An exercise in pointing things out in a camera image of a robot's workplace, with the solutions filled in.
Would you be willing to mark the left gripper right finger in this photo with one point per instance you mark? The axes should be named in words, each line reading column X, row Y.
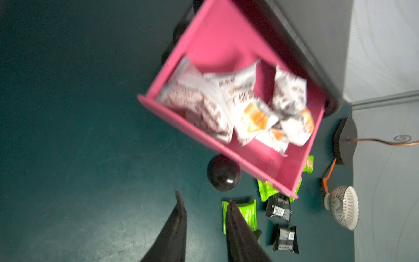
column 242, row 245

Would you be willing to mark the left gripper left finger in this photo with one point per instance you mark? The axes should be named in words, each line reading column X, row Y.
column 170, row 245

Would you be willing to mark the white cookie packet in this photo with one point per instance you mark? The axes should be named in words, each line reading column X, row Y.
column 250, row 114
column 198, row 101
column 293, row 130
column 290, row 93

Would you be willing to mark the white cookie packet front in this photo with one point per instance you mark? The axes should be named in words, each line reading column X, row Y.
column 198, row 101

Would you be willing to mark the black pink drawer cabinet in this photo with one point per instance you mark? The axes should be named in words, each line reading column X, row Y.
column 228, row 36

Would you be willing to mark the green cookie packet near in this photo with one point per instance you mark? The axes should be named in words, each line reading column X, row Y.
column 248, row 211

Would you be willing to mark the green cookie packet middle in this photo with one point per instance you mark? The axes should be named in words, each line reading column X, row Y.
column 309, row 165

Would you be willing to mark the orange spoon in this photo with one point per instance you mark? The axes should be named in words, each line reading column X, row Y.
column 327, row 176

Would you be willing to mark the white patterned bowl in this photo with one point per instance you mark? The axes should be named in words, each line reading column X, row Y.
column 343, row 203

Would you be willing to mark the green table mat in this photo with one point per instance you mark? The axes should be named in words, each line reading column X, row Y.
column 87, row 173

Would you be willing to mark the black mug tree stand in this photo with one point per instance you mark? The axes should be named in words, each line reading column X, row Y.
column 346, row 140

